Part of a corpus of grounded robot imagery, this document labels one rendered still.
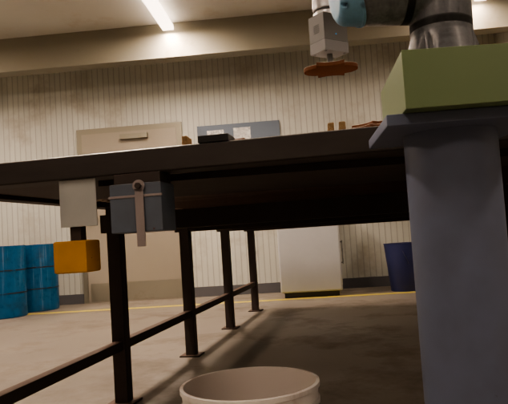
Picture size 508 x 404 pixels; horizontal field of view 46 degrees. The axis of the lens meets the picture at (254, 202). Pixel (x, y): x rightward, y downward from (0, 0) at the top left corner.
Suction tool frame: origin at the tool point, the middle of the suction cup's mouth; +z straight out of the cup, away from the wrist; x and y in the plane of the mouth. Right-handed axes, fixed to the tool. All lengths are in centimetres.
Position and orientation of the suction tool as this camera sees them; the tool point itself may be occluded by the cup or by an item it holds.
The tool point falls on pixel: (331, 70)
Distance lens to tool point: 167.8
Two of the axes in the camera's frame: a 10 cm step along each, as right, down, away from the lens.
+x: 5.5, -0.8, -8.3
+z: 0.6, 10.0, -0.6
